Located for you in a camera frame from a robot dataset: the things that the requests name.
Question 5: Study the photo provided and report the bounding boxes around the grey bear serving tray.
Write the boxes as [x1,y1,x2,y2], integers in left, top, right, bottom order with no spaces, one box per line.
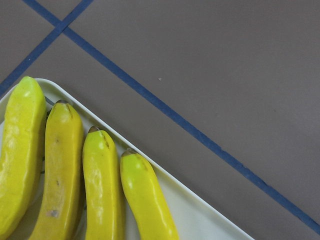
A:
[0,78,255,240]

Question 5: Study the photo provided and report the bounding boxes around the yellow banana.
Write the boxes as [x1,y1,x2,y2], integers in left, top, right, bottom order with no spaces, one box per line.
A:
[0,76,47,240]
[120,148,180,240]
[82,126,126,240]
[29,100,85,240]

